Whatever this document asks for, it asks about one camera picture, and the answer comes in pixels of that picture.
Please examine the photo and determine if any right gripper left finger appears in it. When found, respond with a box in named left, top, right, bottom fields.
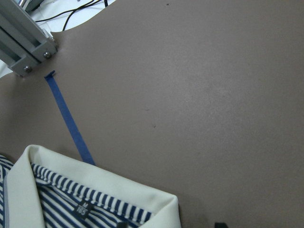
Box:
left=116, top=222, right=128, bottom=228

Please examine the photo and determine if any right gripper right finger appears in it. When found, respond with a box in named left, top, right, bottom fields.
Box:
left=214, top=222, right=227, bottom=228

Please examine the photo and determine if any aluminium frame post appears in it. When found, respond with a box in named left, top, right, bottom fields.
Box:
left=0, top=0, right=57, bottom=76

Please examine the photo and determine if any brown paper table cover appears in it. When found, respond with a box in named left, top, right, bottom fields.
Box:
left=0, top=0, right=304, bottom=228

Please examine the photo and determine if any black cable on white table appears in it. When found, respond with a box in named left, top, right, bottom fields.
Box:
left=35, top=0, right=109, bottom=31

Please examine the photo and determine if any navy white striped polo shirt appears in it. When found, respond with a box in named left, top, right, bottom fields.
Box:
left=0, top=145, right=181, bottom=228

